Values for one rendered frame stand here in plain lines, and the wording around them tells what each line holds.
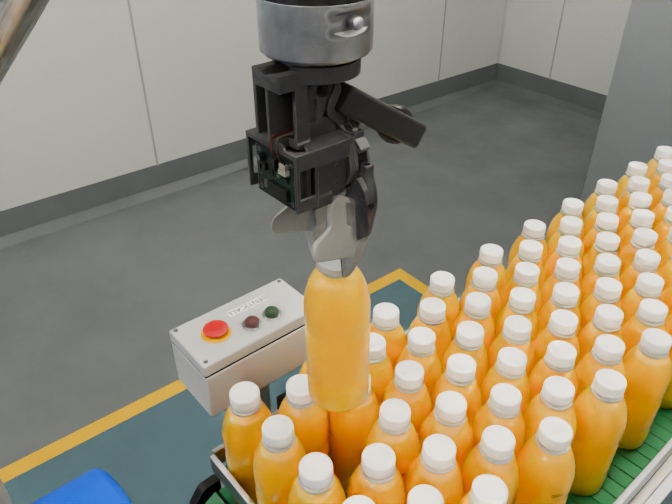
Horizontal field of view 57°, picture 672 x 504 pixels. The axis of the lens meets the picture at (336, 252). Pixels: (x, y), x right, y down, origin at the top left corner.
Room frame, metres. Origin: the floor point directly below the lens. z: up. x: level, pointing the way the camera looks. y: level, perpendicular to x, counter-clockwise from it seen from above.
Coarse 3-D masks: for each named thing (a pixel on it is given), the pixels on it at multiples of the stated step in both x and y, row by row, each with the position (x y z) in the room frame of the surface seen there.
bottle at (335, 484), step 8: (296, 480) 0.44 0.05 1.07; (336, 480) 0.44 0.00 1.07; (296, 488) 0.43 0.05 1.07; (304, 488) 0.43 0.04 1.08; (328, 488) 0.43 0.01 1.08; (336, 488) 0.43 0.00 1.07; (288, 496) 0.44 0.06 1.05; (296, 496) 0.43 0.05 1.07; (304, 496) 0.42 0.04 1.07; (312, 496) 0.42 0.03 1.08; (320, 496) 0.42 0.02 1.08; (328, 496) 0.42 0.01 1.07; (336, 496) 0.43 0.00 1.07; (344, 496) 0.44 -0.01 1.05
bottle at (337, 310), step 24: (312, 288) 0.50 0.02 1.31; (336, 288) 0.49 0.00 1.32; (360, 288) 0.49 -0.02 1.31; (312, 312) 0.49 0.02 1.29; (336, 312) 0.48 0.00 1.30; (360, 312) 0.48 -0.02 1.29; (312, 336) 0.49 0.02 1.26; (336, 336) 0.47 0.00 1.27; (360, 336) 0.49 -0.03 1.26; (312, 360) 0.49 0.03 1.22; (336, 360) 0.47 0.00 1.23; (360, 360) 0.48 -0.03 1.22; (312, 384) 0.49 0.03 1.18; (336, 384) 0.47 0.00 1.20; (360, 384) 0.49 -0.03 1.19; (336, 408) 0.47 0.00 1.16
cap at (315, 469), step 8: (304, 456) 0.45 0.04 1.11; (312, 456) 0.45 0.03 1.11; (320, 456) 0.45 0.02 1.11; (304, 464) 0.44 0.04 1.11; (312, 464) 0.44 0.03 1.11; (320, 464) 0.44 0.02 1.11; (328, 464) 0.44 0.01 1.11; (304, 472) 0.43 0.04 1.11; (312, 472) 0.43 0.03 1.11; (320, 472) 0.43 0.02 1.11; (328, 472) 0.43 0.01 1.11; (304, 480) 0.42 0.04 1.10; (312, 480) 0.42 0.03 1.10; (320, 480) 0.42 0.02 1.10; (328, 480) 0.43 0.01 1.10; (312, 488) 0.42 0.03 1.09; (320, 488) 0.42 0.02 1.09
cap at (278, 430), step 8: (272, 416) 0.51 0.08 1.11; (280, 416) 0.51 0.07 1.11; (264, 424) 0.50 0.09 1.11; (272, 424) 0.50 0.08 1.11; (280, 424) 0.50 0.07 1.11; (288, 424) 0.50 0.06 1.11; (264, 432) 0.49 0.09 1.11; (272, 432) 0.49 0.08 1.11; (280, 432) 0.49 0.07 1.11; (288, 432) 0.49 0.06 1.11; (264, 440) 0.48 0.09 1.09; (272, 440) 0.48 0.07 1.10; (280, 440) 0.48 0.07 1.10; (288, 440) 0.48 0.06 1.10; (280, 448) 0.48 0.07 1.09
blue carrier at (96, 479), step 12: (72, 480) 0.36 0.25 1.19; (84, 480) 0.35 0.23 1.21; (96, 480) 0.34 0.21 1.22; (108, 480) 0.34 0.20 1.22; (60, 492) 0.33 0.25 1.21; (72, 492) 0.33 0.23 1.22; (84, 492) 0.32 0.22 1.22; (96, 492) 0.32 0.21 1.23; (108, 492) 0.32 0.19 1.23; (120, 492) 0.32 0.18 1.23
